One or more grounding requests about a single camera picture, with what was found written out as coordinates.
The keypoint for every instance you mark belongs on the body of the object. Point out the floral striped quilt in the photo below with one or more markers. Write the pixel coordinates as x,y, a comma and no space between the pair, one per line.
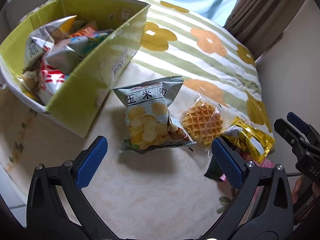
177,41

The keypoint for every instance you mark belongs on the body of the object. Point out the person's right hand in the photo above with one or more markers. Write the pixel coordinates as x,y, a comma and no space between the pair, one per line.
296,189

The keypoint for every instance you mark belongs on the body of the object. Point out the brown right curtain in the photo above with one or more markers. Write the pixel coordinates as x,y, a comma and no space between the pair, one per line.
259,24

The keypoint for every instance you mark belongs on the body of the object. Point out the dark green pouch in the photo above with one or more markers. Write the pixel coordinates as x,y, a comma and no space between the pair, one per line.
214,171

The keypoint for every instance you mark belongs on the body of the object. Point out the gold foil snack packet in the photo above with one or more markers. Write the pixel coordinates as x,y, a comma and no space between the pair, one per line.
254,142

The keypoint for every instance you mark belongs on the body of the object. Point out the pink marshmallow bag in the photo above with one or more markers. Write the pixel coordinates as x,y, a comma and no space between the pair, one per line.
265,164

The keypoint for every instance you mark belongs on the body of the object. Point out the grey corn chips bag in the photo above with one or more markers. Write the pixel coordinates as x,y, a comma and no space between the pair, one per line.
150,125

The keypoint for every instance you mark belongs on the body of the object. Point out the yellow-green cardboard box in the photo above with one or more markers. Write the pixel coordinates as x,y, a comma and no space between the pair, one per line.
77,102

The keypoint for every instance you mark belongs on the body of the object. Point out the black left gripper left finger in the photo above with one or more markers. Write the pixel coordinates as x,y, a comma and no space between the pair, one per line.
56,206

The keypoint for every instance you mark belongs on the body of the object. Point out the cream floral tablecloth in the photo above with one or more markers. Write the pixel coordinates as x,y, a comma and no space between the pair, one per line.
162,194

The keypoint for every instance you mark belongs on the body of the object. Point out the shrimp flakes snack bag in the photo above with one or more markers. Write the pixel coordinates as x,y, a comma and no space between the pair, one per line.
44,81

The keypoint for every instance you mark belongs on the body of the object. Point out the packaged round waffle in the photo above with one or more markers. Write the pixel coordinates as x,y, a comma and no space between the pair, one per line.
204,121

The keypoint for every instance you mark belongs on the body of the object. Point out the white silver snack bag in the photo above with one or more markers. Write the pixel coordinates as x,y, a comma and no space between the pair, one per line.
50,44

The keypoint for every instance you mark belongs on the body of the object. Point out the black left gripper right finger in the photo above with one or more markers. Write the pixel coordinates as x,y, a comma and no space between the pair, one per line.
262,207

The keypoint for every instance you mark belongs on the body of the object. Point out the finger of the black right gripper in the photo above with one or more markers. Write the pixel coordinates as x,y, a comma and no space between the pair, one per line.
307,129
292,137

